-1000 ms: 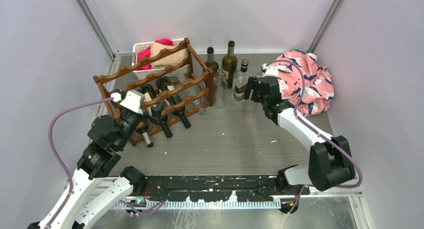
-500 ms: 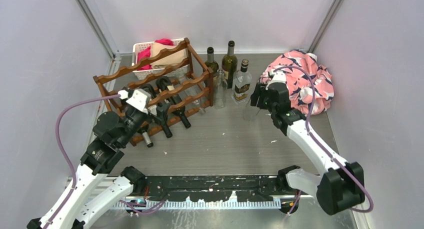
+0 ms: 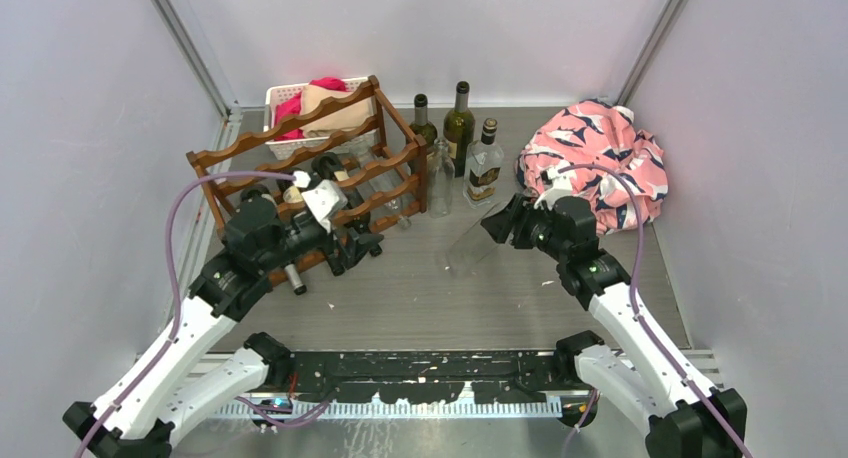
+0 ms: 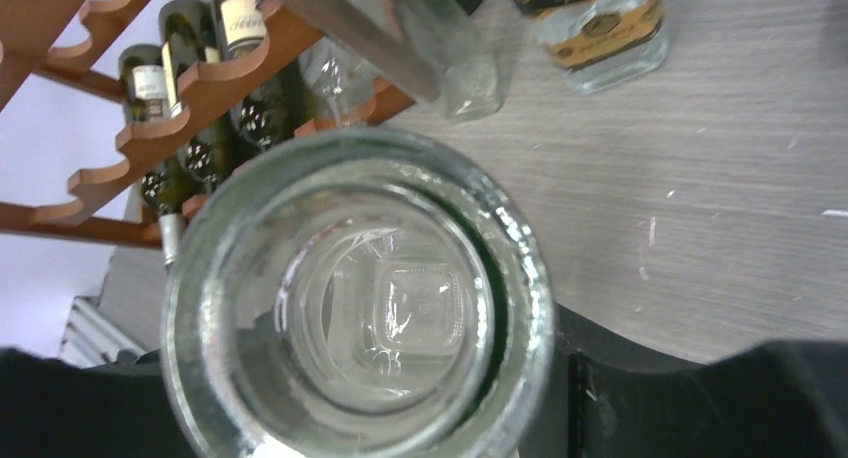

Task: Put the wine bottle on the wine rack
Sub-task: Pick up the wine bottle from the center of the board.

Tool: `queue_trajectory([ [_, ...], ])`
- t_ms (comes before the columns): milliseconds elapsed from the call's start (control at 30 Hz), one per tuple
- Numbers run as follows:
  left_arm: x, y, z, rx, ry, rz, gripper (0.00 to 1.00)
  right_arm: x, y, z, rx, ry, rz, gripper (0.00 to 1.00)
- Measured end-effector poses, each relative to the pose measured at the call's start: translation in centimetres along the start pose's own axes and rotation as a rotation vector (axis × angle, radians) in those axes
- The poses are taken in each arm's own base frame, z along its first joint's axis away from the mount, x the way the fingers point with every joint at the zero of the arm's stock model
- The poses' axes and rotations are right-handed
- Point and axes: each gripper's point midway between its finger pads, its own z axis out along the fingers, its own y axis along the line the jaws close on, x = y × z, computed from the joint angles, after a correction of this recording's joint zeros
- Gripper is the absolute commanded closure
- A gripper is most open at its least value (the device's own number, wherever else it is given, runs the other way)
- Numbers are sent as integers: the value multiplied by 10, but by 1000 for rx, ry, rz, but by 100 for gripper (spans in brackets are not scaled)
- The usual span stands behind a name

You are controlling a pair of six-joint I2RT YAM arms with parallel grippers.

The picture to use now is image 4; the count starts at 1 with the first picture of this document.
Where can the dark bottle brown label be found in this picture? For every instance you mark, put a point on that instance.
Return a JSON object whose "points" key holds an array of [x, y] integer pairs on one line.
{"points": [[166, 186]]}

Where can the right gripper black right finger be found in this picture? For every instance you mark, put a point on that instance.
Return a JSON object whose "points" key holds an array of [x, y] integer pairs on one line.
{"points": [[611, 397]]}

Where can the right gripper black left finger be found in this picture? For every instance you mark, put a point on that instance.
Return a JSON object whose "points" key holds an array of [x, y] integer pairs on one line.
{"points": [[52, 409]]}

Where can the clear bottle with dark cap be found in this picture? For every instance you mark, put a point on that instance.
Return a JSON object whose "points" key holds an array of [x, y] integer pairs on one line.
{"points": [[599, 43]]}

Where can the small clear glass bottle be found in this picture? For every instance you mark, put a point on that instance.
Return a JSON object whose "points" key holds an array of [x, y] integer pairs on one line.
{"points": [[437, 42]]}

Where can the aluminium frame rail front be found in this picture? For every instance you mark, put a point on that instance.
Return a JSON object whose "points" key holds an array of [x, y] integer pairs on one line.
{"points": [[90, 339]]}

